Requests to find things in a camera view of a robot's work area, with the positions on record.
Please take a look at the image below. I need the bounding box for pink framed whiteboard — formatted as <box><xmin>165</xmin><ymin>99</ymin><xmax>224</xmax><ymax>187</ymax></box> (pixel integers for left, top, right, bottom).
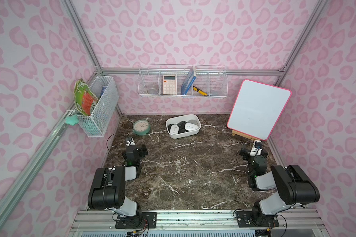
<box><xmin>227</xmin><ymin>80</ymin><xmax>292</xmax><ymax>140</ymax></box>

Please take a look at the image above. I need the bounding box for black mouse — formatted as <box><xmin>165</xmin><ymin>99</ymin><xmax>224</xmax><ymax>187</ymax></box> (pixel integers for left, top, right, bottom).
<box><xmin>177</xmin><ymin>121</ymin><xmax>187</xmax><ymax>134</ymax></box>

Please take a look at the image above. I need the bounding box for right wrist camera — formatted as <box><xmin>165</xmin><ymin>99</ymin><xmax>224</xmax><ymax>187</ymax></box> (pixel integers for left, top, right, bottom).
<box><xmin>250</xmin><ymin>140</ymin><xmax>263</xmax><ymax>156</ymax></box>

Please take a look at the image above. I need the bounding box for yellow utility knife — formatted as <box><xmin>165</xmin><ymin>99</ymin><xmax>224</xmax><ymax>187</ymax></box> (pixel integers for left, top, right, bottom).
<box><xmin>193</xmin><ymin>86</ymin><xmax>208</xmax><ymax>96</ymax></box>

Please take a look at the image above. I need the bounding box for clear tape roll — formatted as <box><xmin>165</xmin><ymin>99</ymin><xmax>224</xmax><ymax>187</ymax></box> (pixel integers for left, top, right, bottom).
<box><xmin>147</xmin><ymin>85</ymin><xmax>159</xmax><ymax>95</ymax></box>

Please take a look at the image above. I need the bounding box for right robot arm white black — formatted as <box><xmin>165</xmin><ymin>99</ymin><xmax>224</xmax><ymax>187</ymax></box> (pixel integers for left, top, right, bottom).
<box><xmin>239</xmin><ymin>148</ymin><xmax>320</xmax><ymax>224</ymax></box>

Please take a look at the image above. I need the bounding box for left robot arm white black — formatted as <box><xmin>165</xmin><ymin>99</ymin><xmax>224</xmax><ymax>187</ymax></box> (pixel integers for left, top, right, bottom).
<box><xmin>88</xmin><ymin>145</ymin><xmax>148</xmax><ymax>219</ymax></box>

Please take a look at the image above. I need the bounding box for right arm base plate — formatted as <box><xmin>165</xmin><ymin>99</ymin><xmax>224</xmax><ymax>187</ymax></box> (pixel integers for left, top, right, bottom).
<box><xmin>233</xmin><ymin>210</ymin><xmax>279</xmax><ymax>228</ymax></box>

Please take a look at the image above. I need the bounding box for white plastic storage box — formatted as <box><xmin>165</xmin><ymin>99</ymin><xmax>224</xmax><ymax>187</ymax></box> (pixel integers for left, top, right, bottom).
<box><xmin>166</xmin><ymin>114</ymin><xmax>201</xmax><ymax>139</ymax></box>

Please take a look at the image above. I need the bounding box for pink calculator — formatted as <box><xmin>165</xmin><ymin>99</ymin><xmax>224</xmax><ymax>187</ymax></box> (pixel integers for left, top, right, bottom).
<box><xmin>162</xmin><ymin>75</ymin><xmax>177</xmax><ymax>95</ymax></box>

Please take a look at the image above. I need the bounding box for white mesh side basket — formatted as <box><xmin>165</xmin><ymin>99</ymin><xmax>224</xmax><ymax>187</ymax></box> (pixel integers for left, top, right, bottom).
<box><xmin>70</xmin><ymin>76</ymin><xmax>119</xmax><ymax>138</ymax></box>

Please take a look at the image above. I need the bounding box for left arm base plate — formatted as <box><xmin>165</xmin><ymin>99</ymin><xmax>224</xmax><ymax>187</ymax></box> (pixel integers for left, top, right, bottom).
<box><xmin>115</xmin><ymin>212</ymin><xmax>157</xmax><ymax>229</ymax></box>

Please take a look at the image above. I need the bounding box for blue can in basket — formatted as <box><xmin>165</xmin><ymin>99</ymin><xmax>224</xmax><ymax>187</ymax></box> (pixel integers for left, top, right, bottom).
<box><xmin>100</xmin><ymin>86</ymin><xmax>107</xmax><ymax>97</ymax></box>

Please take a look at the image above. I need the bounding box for wooden easel stand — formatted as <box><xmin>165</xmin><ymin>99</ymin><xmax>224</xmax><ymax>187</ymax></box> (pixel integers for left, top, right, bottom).
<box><xmin>232</xmin><ymin>130</ymin><xmax>261</xmax><ymax>144</ymax></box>

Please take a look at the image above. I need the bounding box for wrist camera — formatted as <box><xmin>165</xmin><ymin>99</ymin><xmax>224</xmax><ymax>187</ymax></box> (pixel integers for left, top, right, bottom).
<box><xmin>250</xmin><ymin>140</ymin><xmax>263</xmax><ymax>156</ymax></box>
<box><xmin>126</xmin><ymin>137</ymin><xmax>135</xmax><ymax>147</ymax></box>

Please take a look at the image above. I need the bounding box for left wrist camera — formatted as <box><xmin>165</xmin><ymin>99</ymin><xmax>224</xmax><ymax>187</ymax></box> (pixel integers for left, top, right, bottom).
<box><xmin>126</xmin><ymin>137</ymin><xmax>135</xmax><ymax>147</ymax></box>

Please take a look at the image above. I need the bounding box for green wall hook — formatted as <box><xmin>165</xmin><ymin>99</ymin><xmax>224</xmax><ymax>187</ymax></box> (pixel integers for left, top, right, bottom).
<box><xmin>65</xmin><ymin>115</ymin><xmax>79</xmax><ymax>126</ymax></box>

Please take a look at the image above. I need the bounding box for blue book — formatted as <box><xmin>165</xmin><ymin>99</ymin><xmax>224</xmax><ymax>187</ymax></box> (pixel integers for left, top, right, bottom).
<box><xmin>181</xmin><ymin>66</ymin><xmax>197</xmax><ymax>96</ymax></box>

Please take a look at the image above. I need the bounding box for green red snack bag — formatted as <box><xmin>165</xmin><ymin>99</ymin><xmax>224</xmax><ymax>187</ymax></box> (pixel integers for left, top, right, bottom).
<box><xmin>73</xmin><ymin>79</ymin><xmax>99</xmax><ymax>116</ymax></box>

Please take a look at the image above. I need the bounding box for white mouse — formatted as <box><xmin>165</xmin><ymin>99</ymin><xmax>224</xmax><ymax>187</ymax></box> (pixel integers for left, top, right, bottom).
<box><xmin>170</xmin><ymin>124</ymin><xmax>180</xmax><ymax>135</ymax></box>
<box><xmin>185</xmin><ymin>122</ymin><xmax>199</xmax><ymax>131</ymax></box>

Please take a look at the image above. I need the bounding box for green round clock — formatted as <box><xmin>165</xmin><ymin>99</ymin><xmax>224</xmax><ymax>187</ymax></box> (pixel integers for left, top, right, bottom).
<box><xmin>133</xmin><ymin>119</ymin><xmax>151</xmax><ymax>135</ymax></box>

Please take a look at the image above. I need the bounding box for white wire wall shelf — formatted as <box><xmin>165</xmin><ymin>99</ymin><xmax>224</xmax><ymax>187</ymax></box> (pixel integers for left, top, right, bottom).
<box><xmin>137</xmin><ymin>65</ymin><xmax>228</xmax><ymax>98</ymax></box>

